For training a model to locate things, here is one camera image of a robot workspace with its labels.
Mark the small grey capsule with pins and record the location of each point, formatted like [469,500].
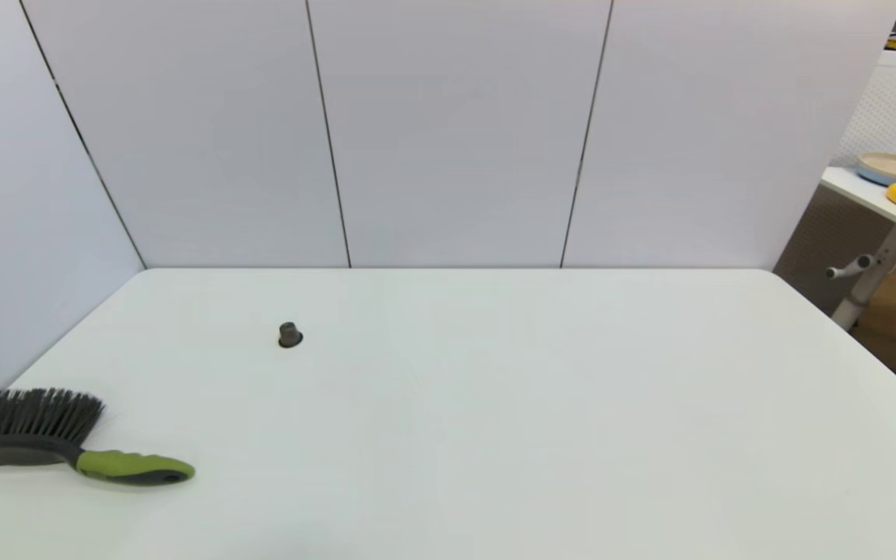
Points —
[290,336]

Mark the white side table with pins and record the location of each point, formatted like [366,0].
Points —
[876,196]

